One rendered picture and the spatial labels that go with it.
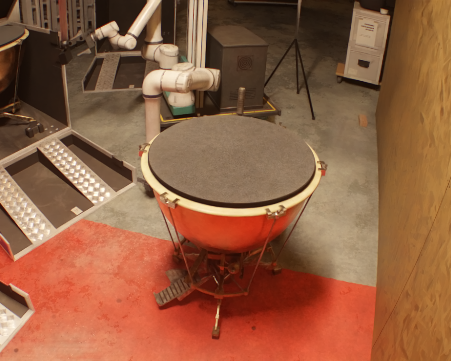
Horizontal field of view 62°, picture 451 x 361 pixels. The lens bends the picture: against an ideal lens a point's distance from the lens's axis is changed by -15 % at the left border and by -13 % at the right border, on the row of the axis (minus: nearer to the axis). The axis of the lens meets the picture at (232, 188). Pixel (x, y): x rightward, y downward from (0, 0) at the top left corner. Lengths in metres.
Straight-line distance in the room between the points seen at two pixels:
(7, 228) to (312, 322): 1.88
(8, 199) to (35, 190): 0.25
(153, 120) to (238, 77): 0.86
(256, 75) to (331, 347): 1.95
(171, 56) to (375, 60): 2.37
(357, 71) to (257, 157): 3.27
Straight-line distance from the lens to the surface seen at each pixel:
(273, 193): 1.50
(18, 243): 2.63
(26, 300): 2.19
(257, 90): 3.17
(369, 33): 4.72
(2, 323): 2.22
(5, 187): 2.95
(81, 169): 3.01
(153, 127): 2.48
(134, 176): 2.89
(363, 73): 4.84
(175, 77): 2.30
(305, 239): 2.57
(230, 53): 2.99
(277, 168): 1.64
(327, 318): 2.18
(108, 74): 4.70
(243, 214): 1.44
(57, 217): 2.73
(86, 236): 2.58
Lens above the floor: 1.68
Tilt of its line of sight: 35 degrees down
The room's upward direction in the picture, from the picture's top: 4 degrees clockwise
